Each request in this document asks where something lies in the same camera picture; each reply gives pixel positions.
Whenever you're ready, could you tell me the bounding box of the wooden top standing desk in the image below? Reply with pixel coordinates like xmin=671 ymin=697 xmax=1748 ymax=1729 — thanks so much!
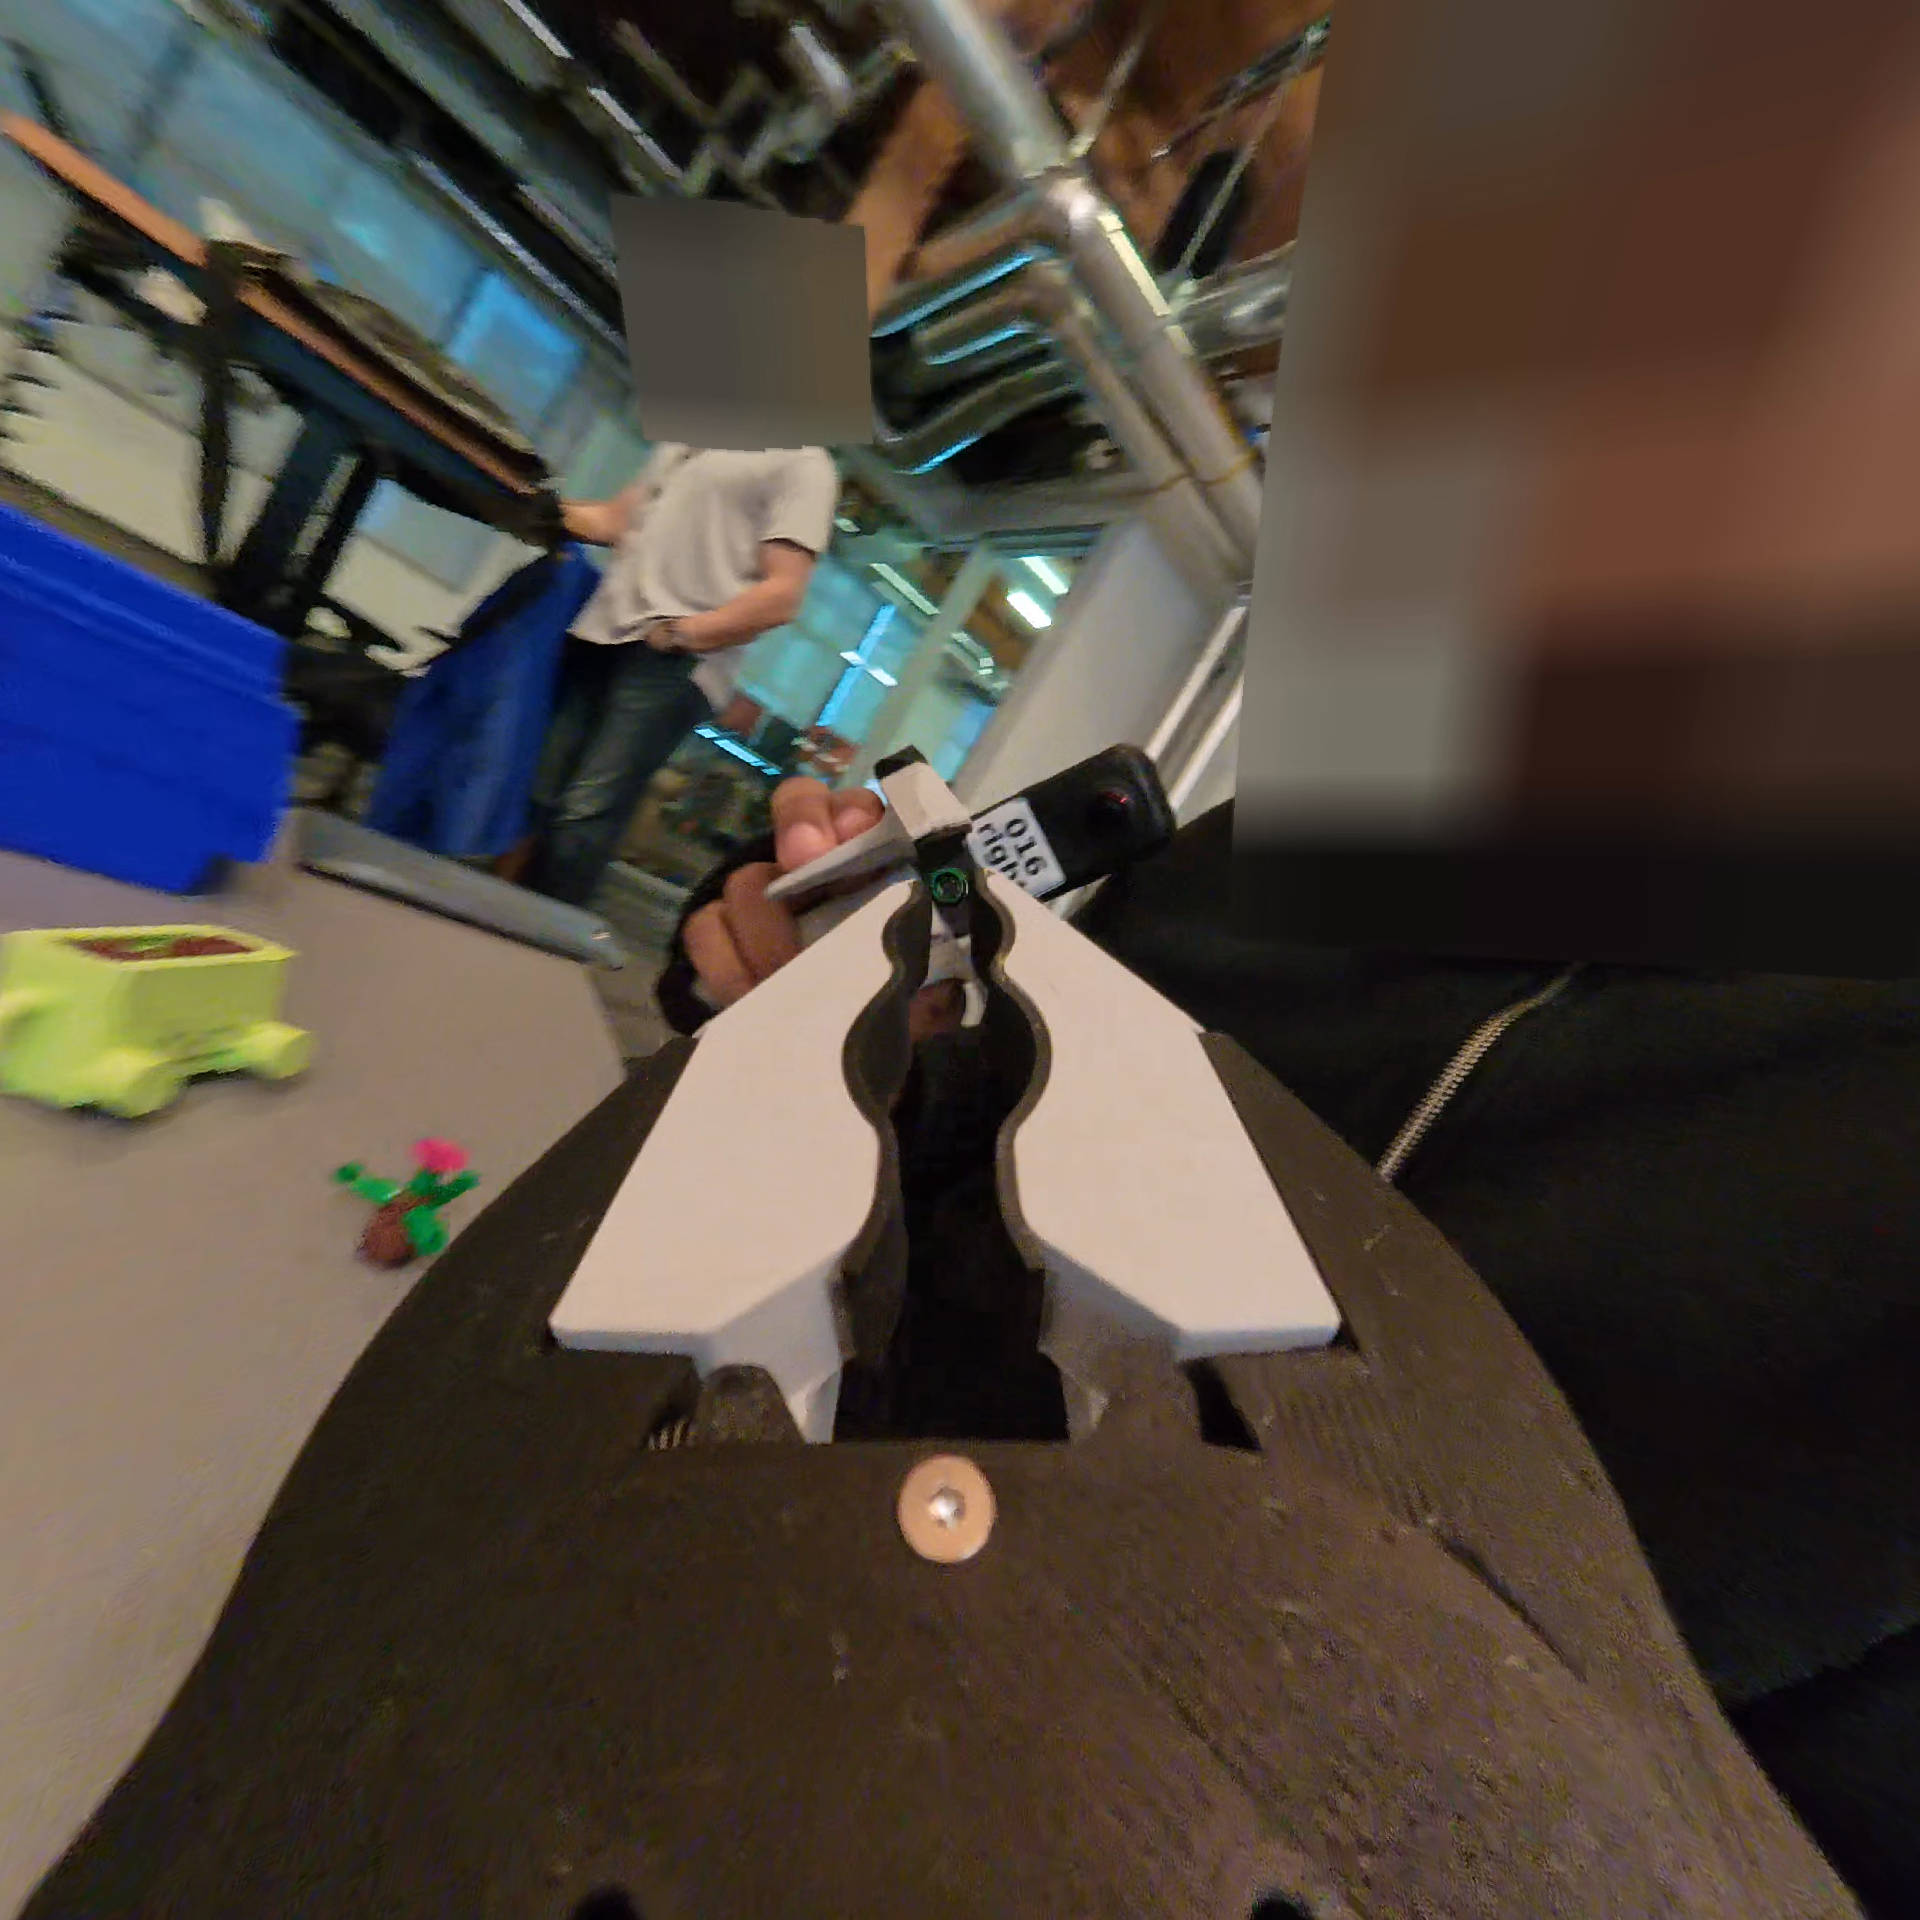
xmin=0 ymin=112 xmax=564 ymax=632

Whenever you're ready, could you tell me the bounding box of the metal ceiling duct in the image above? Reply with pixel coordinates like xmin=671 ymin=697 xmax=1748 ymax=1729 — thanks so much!
xmin=862 ymin=0 xmax=1301 ymax=580

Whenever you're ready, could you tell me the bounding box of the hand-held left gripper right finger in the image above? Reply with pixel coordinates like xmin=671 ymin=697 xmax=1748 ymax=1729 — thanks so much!
xmin=956 ymin=871 xmax=1345 ymax=1425

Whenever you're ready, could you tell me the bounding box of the person's right hand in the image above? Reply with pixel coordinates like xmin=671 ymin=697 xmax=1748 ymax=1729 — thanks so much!
xmin=682 ymin=781 xmax=903 ymax=1010

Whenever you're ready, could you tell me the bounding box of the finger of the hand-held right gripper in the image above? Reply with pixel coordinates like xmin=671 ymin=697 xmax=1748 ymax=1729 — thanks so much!
xmin=872 ymin=745 xmax=979 ymax=868
xmin=763 ymin=822 xmax=922 ymax=907

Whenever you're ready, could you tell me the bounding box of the brown pot flower assembly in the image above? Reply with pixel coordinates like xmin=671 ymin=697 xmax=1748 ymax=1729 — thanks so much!
xmin=333 ymin=1137 xmax=485 ymax=1273

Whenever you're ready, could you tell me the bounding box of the blue storage bin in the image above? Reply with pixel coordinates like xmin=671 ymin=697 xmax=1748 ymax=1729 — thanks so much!
xmin=0 ymin=502 xmax=302 ymax=899

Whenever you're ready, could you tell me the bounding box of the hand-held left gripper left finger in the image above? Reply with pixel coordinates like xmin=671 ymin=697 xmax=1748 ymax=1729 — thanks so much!
xmin=547 ymin=875 xmax=941 ymax=1447

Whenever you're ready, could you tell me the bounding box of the blue cloth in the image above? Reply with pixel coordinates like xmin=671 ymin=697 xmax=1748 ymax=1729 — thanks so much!
xmin=367 ymin=543 xmax=607 ymax=871

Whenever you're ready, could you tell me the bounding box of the lime green planter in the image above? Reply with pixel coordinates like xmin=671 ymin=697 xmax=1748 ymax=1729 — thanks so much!
xmin=0 ymin=927 xmax=318 ymax=1120

